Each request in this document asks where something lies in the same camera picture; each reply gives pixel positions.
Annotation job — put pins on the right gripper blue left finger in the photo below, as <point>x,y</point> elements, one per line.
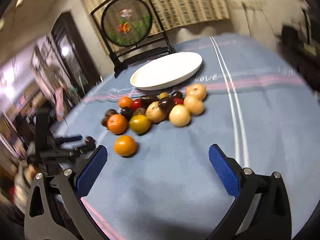
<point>54,208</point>

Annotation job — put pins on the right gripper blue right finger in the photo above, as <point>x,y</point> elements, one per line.
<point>272,216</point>

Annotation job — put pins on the dark brown mangosteen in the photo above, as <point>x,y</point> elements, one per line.
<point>110,112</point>

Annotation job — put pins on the orange tangerine front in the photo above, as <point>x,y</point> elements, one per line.
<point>125,146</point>

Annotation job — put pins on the small orange tangerine back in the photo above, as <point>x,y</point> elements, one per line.
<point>125,101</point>

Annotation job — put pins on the yellow green citrus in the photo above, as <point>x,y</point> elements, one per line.
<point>140,124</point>

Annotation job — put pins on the red cherry tomato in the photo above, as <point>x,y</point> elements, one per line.
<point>178,101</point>
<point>136,104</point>

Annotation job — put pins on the tan speckled round fruit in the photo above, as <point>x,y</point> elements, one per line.
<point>154,113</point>

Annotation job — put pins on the small yellow green fruit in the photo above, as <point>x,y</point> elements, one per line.
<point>163,95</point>

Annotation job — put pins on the dark purple plum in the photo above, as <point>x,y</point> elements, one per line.
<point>166,104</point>

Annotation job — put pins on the pale round fruit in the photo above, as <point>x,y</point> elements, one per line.
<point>179,116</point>
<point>197,90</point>
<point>193,105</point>

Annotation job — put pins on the pale round fruit back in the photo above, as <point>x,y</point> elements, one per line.
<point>197,90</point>

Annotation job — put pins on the dark wooden cabinet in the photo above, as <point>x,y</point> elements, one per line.
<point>76,59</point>

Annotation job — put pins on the blue striped tablecloth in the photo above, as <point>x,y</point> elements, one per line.
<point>259,111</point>

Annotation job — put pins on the white oval plate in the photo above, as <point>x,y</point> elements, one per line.
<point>166,71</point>

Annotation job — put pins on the goldfish round screen ornament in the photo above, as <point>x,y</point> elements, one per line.
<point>132,32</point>

